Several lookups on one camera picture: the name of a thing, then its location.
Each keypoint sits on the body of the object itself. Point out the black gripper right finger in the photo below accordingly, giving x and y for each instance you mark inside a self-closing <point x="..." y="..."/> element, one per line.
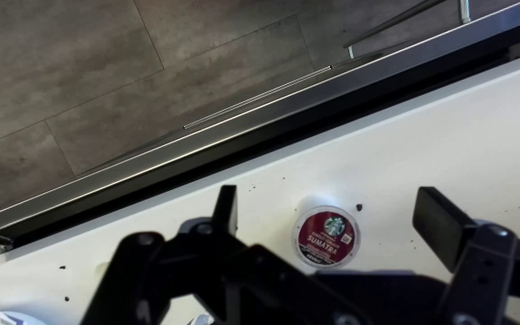
<point x="440" y="225"/>

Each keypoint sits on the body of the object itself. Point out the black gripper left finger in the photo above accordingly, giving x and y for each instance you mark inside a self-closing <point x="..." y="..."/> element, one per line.
<point x="224" y="216"/>

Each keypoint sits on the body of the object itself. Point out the red starbucks k-cup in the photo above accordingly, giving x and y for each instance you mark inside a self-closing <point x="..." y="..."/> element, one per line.
<point x="325" y="236"/>

